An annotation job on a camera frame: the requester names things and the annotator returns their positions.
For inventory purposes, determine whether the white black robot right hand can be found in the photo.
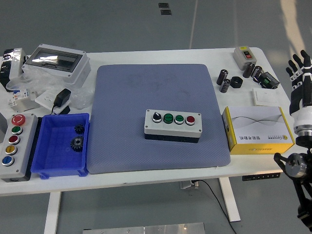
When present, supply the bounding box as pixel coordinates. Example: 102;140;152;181
285;50;312;132

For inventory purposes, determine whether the grey four-control button box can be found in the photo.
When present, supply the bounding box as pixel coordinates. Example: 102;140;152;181
143;109;203;143

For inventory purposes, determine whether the grey five-button control box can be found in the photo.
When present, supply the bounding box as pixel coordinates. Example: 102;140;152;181
0;113;39;183

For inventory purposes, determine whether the black module with green terminal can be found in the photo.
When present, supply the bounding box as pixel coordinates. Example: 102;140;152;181
258;71;280;90

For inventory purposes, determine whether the black cylindrical capacitor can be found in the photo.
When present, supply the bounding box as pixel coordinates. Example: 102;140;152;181
251;65;264;80
242;62;255;78
216;69;229;86
219;78;231;93

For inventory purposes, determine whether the yellow white cardboard box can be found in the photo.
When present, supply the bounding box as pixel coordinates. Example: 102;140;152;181
222;106;295;156

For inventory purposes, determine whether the black hexagonal nut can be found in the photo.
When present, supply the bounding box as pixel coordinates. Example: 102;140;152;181
230;76;244;89

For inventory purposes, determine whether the black table control panel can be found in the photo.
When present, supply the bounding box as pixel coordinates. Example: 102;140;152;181
242;172;281;181

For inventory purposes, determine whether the white table leg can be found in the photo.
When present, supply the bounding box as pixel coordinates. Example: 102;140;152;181
43;192;61;234
218;177;241;222

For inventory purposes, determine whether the grey under-table box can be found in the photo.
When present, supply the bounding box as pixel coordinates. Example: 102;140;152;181
179;179;199;190

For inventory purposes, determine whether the blue-grey table mat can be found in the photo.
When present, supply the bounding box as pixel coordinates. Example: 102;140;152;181
87;63;231;175

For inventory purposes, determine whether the large black bevel gear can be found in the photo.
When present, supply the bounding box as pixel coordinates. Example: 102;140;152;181
70;136;85;153

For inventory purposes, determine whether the black power adapter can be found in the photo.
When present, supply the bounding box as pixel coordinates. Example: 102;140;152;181
50;88;72;115

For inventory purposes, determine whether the blue plastic bin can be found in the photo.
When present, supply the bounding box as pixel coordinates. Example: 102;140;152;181
31;113;90;180

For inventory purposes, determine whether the clear plastic bag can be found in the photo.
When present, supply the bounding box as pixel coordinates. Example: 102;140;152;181
6;65;95;110

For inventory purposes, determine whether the grey metal plate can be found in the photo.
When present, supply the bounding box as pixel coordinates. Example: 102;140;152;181
11;98;41;113

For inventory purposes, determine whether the white black wrapped device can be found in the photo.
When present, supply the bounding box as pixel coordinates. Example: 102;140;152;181
0;48;27;92

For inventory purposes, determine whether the white wall switch plate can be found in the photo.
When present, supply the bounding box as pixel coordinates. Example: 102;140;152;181
252;87;280;107

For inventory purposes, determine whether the grey two-button switch box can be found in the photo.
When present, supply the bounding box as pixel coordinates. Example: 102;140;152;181
233;46;258;71

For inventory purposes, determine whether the black power cable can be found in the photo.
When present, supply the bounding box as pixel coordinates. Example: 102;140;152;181
195;179;237;234

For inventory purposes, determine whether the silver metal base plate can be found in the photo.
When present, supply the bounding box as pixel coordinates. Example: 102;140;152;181
82;222;206;234

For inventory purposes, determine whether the grey enclosure with clear lid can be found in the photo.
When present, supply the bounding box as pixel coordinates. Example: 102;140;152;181
21;43;92;86

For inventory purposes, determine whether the white wall socket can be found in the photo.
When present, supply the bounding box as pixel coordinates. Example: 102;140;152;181
35;90;70;115

